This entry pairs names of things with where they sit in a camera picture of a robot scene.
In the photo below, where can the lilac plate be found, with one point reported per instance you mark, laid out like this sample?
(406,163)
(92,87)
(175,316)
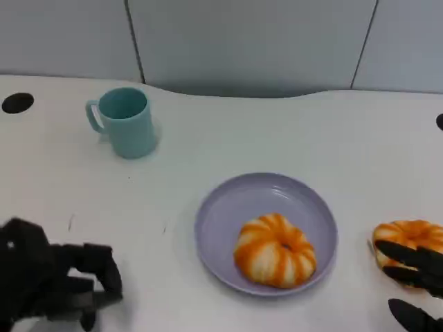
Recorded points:
(221,221)

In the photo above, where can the orange and white bread roll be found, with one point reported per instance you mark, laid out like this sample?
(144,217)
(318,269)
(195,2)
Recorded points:
(391,231)
(273,252)

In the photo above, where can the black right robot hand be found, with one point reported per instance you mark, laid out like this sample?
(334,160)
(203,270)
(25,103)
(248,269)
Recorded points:
(412,257)

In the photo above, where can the pale green mug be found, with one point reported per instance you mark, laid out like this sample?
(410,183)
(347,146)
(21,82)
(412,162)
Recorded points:
(131,135)

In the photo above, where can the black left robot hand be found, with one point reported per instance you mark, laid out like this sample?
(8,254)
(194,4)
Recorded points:
(27,276)

